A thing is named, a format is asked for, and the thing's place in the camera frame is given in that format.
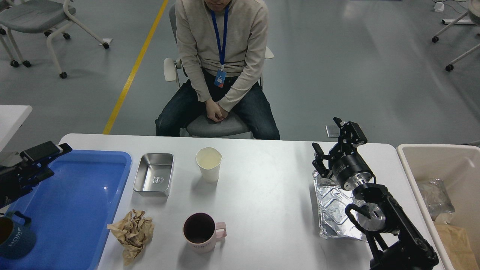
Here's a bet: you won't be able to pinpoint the crumpled brown paper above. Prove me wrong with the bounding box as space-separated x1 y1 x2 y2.
106 210 155 266

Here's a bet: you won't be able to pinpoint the white paper cup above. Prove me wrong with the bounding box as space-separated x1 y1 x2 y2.
195 147 223 183

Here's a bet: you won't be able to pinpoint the seated person beige sweater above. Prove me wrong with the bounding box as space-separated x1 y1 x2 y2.
155 0 281 141

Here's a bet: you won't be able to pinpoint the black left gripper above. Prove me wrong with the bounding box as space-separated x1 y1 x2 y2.
0 141 72 207

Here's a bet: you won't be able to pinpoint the metal floor socket plate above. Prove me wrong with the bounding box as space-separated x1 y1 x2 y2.
325 124 341 138

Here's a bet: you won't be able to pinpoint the pink mug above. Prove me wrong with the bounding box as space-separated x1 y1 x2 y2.
182 213 227 254

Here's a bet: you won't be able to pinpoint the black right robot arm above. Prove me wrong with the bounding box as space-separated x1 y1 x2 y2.
312 117 440 270

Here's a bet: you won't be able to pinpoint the stainless steel rectangular container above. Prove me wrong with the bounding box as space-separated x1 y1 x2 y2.
133 153 174 197

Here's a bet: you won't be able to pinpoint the grey chair far left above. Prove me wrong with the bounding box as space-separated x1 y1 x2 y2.
0 0 110 78

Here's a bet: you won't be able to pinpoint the aluminium foil tray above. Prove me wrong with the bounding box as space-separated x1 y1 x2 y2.
312 170 367 242

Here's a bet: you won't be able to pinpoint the beige plastic bin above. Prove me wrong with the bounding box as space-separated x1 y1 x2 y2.
397 144 480 270

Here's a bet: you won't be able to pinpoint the clear plastic bag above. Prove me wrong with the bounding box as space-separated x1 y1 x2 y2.
417 178 456 223

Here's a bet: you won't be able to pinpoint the white side table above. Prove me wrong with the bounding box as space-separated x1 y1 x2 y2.
0 105 33 151

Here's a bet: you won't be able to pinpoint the blue plastic tray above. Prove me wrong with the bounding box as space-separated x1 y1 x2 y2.
0 149 132 270

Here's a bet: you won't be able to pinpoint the white rolling stand legs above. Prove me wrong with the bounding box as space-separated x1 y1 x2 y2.
431 0 480 72

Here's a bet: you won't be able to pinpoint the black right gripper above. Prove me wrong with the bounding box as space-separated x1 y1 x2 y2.
312 117 374 191

